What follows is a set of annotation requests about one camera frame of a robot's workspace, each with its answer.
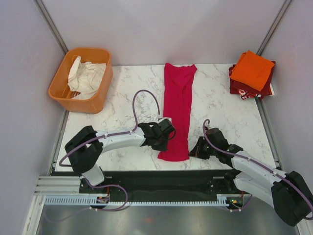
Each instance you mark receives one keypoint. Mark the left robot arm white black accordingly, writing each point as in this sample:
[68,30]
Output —
[84,149]

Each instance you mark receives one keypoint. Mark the orange plastic basket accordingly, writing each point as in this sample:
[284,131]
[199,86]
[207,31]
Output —
[60,91]

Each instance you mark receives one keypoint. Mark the left corner metal post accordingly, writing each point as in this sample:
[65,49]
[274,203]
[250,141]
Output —
[51,24]

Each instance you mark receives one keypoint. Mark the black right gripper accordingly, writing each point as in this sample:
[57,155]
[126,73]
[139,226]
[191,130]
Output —
[196,152]

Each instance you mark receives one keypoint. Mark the white slotted cable duct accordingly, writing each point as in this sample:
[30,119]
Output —
[221,201]

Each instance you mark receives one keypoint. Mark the magenta pink t shirt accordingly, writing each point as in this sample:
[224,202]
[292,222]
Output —
[178,83]

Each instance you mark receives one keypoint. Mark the corner metal post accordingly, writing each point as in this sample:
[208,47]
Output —
[273,27]
[51,24]

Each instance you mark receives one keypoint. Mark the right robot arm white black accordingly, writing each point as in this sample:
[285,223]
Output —
[287,193]

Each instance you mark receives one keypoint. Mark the aluminium frame rail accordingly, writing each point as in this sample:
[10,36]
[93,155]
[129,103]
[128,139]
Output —
[57,185]

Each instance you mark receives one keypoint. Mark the orange folded t shirt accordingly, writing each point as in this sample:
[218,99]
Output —
[252,70]

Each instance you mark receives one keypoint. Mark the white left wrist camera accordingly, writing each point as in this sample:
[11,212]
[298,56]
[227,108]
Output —
[164,120]

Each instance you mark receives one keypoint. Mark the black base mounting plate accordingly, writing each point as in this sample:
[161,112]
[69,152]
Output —
[176,185]

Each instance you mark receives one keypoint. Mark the white crumpled t shirt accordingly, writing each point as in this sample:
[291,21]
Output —
[84,79]

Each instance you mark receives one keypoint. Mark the right corner metal post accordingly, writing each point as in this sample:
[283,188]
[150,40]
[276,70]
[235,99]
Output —
[273,27]

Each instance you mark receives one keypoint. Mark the dark red folded t shirt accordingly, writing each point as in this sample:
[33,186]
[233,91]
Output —
[245,91]

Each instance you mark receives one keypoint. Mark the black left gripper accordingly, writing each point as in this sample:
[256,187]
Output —
[162,148]

